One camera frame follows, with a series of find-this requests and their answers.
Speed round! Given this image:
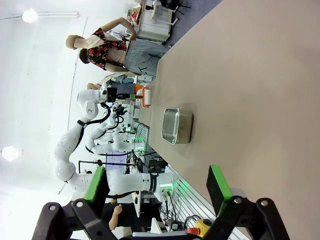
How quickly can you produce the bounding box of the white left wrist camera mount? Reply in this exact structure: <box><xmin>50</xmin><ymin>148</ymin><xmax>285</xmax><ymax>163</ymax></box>
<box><xmin>99</xmin><ymin>83</ymin><xmax>109</xmax><ymax>102</ymax></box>

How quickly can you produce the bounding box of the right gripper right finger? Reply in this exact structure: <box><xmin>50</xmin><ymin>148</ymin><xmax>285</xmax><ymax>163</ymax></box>
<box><xmin>203</xmin><ymin>164</ymin><xmax>291</xmax><ymax>240</ymax></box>

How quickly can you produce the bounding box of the white lab cabinet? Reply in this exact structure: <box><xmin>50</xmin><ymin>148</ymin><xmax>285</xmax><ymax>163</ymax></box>
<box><xmin>136</xmin><ymin>0</ymin><xmax>176</xmax><ymax>42</ymax></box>

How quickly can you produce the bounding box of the mannequin with blue clothing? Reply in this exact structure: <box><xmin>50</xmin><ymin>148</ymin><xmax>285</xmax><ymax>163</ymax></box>
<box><xmin>86</xmin><ymin>74</ymin><xmax>146</xmax><ymax>95</ymax></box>

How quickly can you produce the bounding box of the wide lab monitor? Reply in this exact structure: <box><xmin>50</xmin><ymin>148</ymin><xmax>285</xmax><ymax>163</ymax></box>
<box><xmin>104</xmin><ymin>151</ymin><xmax>133</xmax><ymax>172</ymax></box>

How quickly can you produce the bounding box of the round ceiling lamp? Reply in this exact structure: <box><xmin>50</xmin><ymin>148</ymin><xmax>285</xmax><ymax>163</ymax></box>
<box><xmin>1</xmin><ymin>144</ymin><xmax>20</xmax><ymax>162</ymax></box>
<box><xmin>21</xmin><ymin>7</ymin><xmax>38</xmax><ymax>25</ymax></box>

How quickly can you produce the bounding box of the seated operator in black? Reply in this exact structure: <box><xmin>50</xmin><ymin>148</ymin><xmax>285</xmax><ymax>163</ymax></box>
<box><xmin>99</xmin><ymin>197</ymin><xmax>141</xmax><ymax>236</ymax></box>

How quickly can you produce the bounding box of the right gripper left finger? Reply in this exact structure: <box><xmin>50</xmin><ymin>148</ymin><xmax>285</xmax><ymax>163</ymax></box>
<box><xmin>31</xmin><ymin>166</ymin><xmax>118</xmax><ymax>240</ymax></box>

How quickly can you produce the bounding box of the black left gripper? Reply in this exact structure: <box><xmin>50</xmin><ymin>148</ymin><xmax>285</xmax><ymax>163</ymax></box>
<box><xmin>107</xmin><ymin>87</ymin><xmax>133</xmax><ymax>103</ymax></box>

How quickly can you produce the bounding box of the yellow emergency stop button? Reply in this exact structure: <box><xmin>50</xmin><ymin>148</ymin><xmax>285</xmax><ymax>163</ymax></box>
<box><xmin>186</xmin><ymin>218</ymin><xmax>213</xmax><ymax>237</ymax></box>

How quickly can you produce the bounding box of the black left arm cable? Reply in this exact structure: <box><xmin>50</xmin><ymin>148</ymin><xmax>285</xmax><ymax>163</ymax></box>
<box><xmin>71</xmin><ymin>102</ymin><xmax>113</xmax><ymax>154</ymax></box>

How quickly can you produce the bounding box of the rectangular stainless steel container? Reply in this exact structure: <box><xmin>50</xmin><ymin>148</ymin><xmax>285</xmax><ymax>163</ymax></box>
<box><xmin>161</xmin><ymin>107</ymin><xmax>194</xmax><ymax>145</ymax></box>

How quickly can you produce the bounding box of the mannequin in floral shirt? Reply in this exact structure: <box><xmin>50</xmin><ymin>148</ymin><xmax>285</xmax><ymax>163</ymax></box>
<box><xmin>65</xmin><ymin>16</ymin><xmax>171</xmax><ymax>78</ymax></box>

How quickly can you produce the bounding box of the red handled lint roller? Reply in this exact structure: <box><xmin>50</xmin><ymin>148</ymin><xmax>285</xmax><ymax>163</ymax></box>
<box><xmin>129</xmin><ymin>86</ymin><xmax>153</xmax><ymax>109</ymax></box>

